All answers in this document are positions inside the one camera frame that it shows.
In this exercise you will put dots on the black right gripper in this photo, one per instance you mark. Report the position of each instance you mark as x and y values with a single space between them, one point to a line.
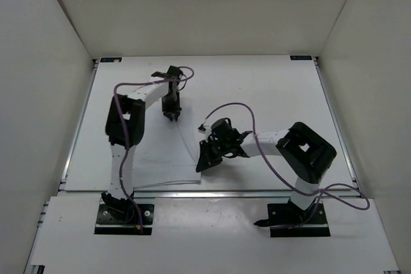
207 160

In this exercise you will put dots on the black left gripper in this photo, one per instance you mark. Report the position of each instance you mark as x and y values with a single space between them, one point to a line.
176 108

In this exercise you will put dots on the white skirt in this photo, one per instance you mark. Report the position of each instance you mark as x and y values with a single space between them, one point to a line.
168 153

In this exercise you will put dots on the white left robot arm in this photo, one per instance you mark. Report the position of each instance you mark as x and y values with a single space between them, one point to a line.
125 128

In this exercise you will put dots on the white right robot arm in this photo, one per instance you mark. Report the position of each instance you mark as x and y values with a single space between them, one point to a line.
305 151

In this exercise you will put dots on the left blue corner label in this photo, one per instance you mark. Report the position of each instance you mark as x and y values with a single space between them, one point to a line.
110 59

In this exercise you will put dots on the blue corner label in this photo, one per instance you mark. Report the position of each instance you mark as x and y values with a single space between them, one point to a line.
110 59
300 58

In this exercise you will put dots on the right blue corner label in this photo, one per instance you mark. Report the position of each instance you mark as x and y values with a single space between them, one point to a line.
300 58

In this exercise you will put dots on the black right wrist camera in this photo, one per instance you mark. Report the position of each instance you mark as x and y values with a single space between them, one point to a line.
222 128

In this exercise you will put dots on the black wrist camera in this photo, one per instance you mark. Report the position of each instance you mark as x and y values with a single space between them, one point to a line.
173 72
222 128

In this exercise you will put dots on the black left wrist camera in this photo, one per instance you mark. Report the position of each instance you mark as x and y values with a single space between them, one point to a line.
173 72

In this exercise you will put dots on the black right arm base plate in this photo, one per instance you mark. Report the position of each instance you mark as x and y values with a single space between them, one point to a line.
287 220

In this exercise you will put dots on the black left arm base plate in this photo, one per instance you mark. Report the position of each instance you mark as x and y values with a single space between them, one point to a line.
112 222

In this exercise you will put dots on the aluminium table edge rail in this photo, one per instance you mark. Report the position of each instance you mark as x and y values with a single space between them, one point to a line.
268 92

